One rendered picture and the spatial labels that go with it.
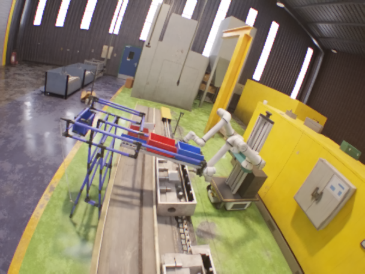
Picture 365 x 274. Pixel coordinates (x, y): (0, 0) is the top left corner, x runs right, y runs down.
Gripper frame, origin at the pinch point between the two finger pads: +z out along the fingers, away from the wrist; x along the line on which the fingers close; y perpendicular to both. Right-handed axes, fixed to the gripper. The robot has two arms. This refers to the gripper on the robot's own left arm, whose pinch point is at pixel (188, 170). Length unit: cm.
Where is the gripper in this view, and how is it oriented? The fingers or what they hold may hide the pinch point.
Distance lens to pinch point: 214.4
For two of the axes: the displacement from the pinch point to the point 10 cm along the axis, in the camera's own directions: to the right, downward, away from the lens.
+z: -9.8, -0.7, -1.9
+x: 1.4, 4.6, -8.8
